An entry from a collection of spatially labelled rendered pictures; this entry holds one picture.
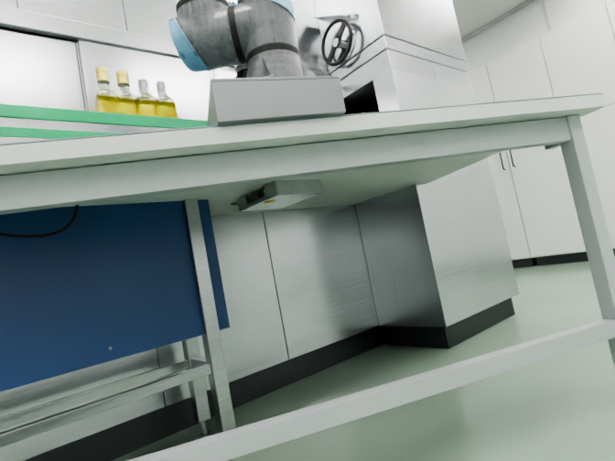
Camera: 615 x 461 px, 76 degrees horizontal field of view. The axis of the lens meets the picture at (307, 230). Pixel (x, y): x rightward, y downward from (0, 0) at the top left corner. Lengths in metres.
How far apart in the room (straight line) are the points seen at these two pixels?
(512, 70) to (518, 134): 3.61
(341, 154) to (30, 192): 0.57
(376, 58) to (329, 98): 1.19
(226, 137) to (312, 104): 0.18
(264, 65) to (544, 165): 3.81
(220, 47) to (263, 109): 0.22
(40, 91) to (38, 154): 0.77
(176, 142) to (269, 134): 0.17
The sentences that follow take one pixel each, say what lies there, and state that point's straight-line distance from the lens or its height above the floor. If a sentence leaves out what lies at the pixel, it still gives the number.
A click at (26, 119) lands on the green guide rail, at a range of 1.18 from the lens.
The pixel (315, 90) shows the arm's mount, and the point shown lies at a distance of 0.81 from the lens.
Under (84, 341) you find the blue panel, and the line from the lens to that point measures 1.10.
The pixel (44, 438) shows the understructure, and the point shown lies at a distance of 1.41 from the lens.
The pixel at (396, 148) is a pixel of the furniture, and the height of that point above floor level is 0.68.
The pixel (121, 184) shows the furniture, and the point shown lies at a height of 0.67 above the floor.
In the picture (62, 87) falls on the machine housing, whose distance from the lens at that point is 1.55.
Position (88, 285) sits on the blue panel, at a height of 0.52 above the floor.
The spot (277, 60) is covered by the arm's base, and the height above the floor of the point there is 0.89.
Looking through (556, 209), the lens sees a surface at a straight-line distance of 4.44.
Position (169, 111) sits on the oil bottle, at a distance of 1.41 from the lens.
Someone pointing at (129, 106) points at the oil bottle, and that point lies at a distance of 1.37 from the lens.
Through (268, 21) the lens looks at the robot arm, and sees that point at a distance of 0.92.
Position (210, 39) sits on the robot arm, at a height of 0.97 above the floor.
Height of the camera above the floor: 0.48
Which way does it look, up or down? 4 degrees up
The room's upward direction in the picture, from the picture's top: 11 degrees counter-clockwise
